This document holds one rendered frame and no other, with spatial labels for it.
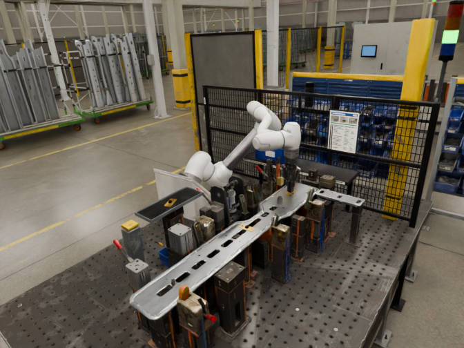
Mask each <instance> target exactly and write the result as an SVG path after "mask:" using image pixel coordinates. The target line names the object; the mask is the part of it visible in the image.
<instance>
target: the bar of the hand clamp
mask: <svg viewBox="0 0 464 348"><path fill-rule="evenodd" d="M265 162H266V163H267V171H268V176H269V181H272V180H273V182H272V185H273V184H275V179H274V174H273V164H275V160H274V159H273V160H272V159H267V160H266V161H265Z"/></svg>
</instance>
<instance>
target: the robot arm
mask: <svg viewBox="0 0 464 348"><path fill-rule="evenodd" d="M247 111H248V113H249V114H250V115H251V116H252V118H254V120H255V121H256V123H255V126H254V129H253V130H252V131H251V132H250V133H249V134H248V135H247V136H246V137H245V138H244V139H243V140H242V141H241V142H240V143H239V144H238V146H237V147H236V148H235V149H234V150H233V151H232V152H231V153H230V154H229V155H228V157H227V158H226V159H225V160H224V161H223V162H218V163H216V164H212V162H211V156H210V155H209V154H208V153H206V152H204V151H198V152H196V153H195V154H194V155H193V156H192V157H191V159H190V160H189V162H188V164H187V166H186V168H185V171H184V173H179V174H178V175H182V176H185V177H190V178H193V179H194V180H195V181H196V182H197V183H199V184H200V185H201V183H202V181H203V182H205V183H206V184H208V185H209V186H212V187H213V186H221V185H222V186H226V185H227V184H228V183H229V178H230V177H231V176H232V172H233V171H232V170H233V168H234V167H235V166H236V165H237V164H238V163H239V162H240V161H241V160H242V159H243V158H244V157H245V156H246V154H247V153H248V152H249V151H250V150H251V149H252V148H253V147H254V148H255V149H256V150H258V151H274V150H277V149H279V148H284V156H285V164H283V165H282V166H281V167H282V172H283V177H284V180H286V181H287V191H289V190H291V193H292V192H293V188H294V186H295V183H296V182H297V181H298V177H299V173H300V170H301V168H298V165H297V162H298V156H299V145H300V140H301V134H300V126H299V124H297V123H296V122H287V123H286V124H285V125H284V128H283V130H280V129H281V123H280V120H279V119H278V117H277V116H276V115H275V114H274V113H273V112H272V111H271V110H269V109H268V108H267V107H266V106H264V105H262V104H261V103H259V102H258V101H251V102H249V103H248V105H247ZM286 168H287V169H286ZM296 170H297V171H296ZM295 171H296V176H295ZM290 173H291V180H290ZM201 186H202V185H201Z"/></svg>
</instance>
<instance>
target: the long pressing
mask: <svg viewBox="0 0 464 348"><path fill-rule="evenodd" d="M310 188H313V189H314V190H315V191H314V194H313V196H315V195H316V193H317V192H318V191H319V189H318V188H316V187H313V186H308V185H305V184H301V183H297V182H296V183H295V186H294V188H293V189H294V190H296V191H295V192H293V194H291V195H286V194H285V193H286V192H287V185H284V186H283V187H282V188H280V189H279V190H277V191H276V192H275V193H273V194H272V195H270V196H269V197H268V198H266V199H265V200H263V201H262V202H261V203H259V207H260V212H259V213H257V214H256V215H254V216H253V217H252V218H250V219H249V220H245V221H237V222H234V223H233V224H231V225H230V226H228V227H227V228H225V229H224V230H223V231H221V232H220V233H218V234H217V235H216V236H214V237H213V238H211V239H210V240H209V241H207V242H205V243H204V244H203V245H202V246H200V247H199V248H197V249H196V250H194V251H193V252H192V253H190V254H188V255H187V256H186V257H185V258H183V259H181V260H180V261H179V262H177V263H176V264H174V265H173V266H172V267H170V268H169V269H167V270H166V271H165V272H163V273H162V274H160V275H159V276H157V277H156V278H155V279H153V280H151V281H150V282H149V283H148V284H146V285H144V286H143V287H142V288H141V289H139V290H138V291H136V292H135V293H134V294H132V295H131V297H130V299H129V301H130V305H131V306H132V307H134V308H135V309H136V310H138V311H139V312H140V313H141V314H143V315H144V316H146V317H147V318H148V319H149V320H158V319H160V318H162V317H163V316H165V315H166V314H167V313H168V312H169V311H170V310H171V309H173V308H174V307H175V306H177V300H178V299H179V289H180V287H181V286H182V285H183V284H185V285H186V286H188V287H189V291H192V292H194V291H195V290H196V289H197V288H198V287H200V286H201V285H202V284H203V283H205V282H206V281H207V280H208V279H209V278H210V277H212V276H213V275H214V274H215V273H217V272H218V271H219V270H220V269H221V268H222V267H224V266H225V265H226V264H228V263H229V262H230V261H231V260H232V259H234V257H236V256H237V255H238V254H240V253H241V252H242V251H243V250H245V249H246V248H247V247H248V246H249V245H250V244H252V243H253V242H254V241H256V240H257V239H258V238H259V237H260V236H261V235H262V234H264V233H265V232H266V231H268V230H269V229H270V226H271V218H272V217H273V215H274V214H275V213H277V215H279V218H278V221H280V220H281V219H283V218H287V217H289V216H291V215H292V214H294V213H295V212H296V211H297V210H298V209H299V208H300V207H301V206H303V205H304V204H305V202H306V200H307V196H308V195H307V193H308V191H309V189H310ZM278 196H282V204H278ZM272 207H276V209H275V210H274V211H272V210H270V209H271V208H272ZM264 213H269V214H268V215H267V216H266V217H262V216H261V215H263V214H264ZM256 219H260V221H259V222H258V223H257V224H255V225H254V226H252V227H253V228H255V229H254V230H253V231H252V232H250V231H247V230H246V232H245V233H243V234H242V235H241V236H240V237H239V238H237V239H236V240H234V239H233V238H232V237H233V236H234V235H236V234H237V233H239V232H240V231H241V230H244V229H241V228H240V227H239V226H240V225H242V224H245V225H250V223H252V222H253V221H255V220H256ZM228 240H231V241H233V242H232V243H230V245H228V246H227V247H225V248H224V247H221V246H222V245H223V244H224V243H225V242H227V241H228ZM214 250H218V251H220V252H219V253H218V254H216V255H215V256H213V257H212V258H208V257H207V256H208V255H209V254H211V253H212V252H214ZM198 255H200V256H198ZM202 260H203V261H205V262H206V263H204V264H203V265H202V266H201V267H200V268H198V269H196V270H194V269H192V267H194V266H195V265H196V264H197V263H198V262H200V261H202ZM186 272H187V273H190V275H189V276H188V277H186V278H185V279H183V281H181V282H177V284H175V285H174V286H173V285H171V280H172V279H175V280H176V279H178V278H179V277H180V276H181V275H183V274H184V273H186ZM166 279H167V280H166ZM168 285H171V286H172V287H173V288H172V289H171V290H170V291H168V292H167V293H165V294H164V295H163V296H161V297H159V296H158V295H157V294H158V293H159V292H160V291H161V290H162V289H164V288H165V287H167V286H168Z"/></svg>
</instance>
